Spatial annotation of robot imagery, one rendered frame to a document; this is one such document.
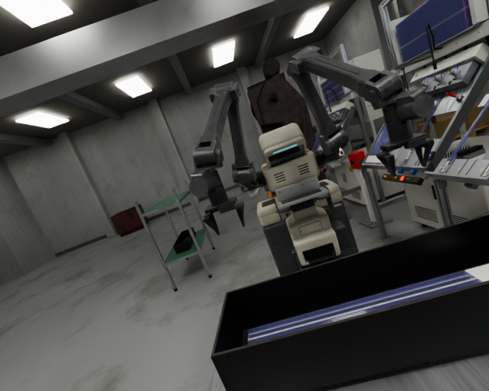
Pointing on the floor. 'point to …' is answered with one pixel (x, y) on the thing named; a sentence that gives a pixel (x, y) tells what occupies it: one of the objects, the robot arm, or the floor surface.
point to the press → (280, 105)
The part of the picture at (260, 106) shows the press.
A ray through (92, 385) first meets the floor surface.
